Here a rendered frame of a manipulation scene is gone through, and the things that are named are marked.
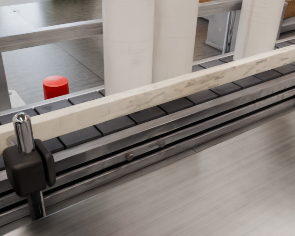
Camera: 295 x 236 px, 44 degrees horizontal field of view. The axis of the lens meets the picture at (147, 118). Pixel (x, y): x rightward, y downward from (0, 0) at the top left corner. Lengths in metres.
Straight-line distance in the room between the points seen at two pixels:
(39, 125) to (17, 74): 0.30
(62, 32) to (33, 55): 0.30
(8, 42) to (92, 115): 0.10
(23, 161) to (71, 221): 0.05
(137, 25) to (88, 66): 0.28
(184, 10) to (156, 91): 0.09
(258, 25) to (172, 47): 0.14
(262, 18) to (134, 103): 0.22
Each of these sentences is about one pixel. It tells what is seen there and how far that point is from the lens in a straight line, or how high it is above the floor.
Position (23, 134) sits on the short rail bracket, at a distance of 0.26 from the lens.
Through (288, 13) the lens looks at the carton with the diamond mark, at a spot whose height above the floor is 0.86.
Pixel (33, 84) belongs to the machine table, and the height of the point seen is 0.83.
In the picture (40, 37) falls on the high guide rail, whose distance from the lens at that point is 0.37.
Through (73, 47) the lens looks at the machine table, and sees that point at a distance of 0.70.
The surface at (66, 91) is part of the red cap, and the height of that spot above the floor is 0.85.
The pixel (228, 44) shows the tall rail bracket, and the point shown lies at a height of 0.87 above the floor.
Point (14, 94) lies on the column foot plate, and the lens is 0.54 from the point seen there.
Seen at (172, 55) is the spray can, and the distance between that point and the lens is 0.39.
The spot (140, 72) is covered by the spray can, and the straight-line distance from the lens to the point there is 0.37.
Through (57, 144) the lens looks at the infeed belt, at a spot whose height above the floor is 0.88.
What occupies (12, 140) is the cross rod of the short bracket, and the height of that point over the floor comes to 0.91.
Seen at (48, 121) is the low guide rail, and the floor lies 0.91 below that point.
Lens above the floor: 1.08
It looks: 31 degrees down
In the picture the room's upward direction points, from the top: 2 degrees clockwise
